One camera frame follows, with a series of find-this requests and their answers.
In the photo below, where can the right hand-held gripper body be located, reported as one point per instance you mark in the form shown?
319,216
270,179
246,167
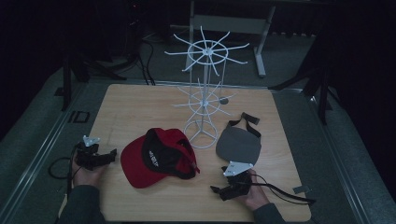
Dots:
239,182

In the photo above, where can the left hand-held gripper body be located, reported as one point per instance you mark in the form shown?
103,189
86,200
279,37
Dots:
88,155

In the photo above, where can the person's right hand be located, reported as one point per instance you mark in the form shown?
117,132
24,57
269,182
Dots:
257,196

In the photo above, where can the red and black cap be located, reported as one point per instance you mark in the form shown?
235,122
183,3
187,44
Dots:
155,158

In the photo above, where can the black rectangular bracket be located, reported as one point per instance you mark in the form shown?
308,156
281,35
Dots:
79,117

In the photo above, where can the person's left hand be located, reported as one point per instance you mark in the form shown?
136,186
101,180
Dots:
88,177

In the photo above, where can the grey tape piece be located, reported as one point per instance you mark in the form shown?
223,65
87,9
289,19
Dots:
301,189

